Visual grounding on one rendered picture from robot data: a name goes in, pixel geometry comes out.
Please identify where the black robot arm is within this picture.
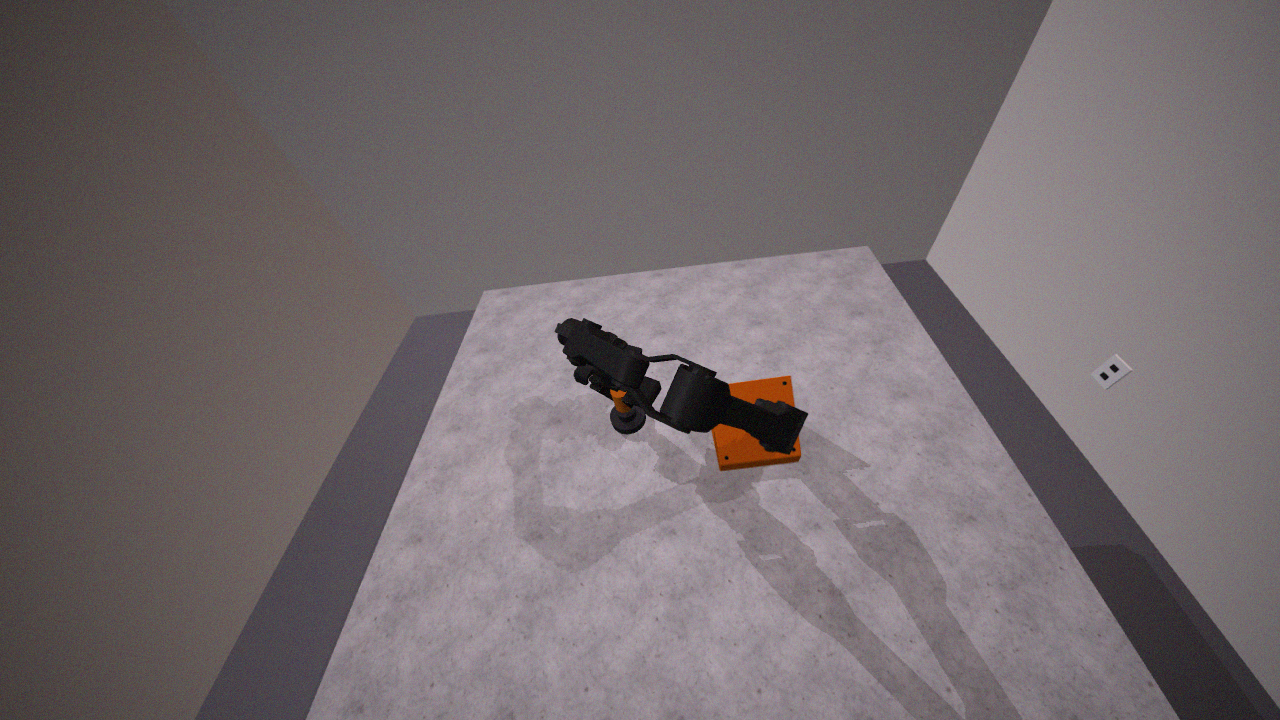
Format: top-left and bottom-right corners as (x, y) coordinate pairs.
(554, 318), (808, 455)

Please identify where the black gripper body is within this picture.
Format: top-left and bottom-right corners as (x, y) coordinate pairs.
(573, 364), (660, 407)

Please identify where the orange knob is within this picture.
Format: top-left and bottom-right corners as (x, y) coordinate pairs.
(611, 389), (632, 413)

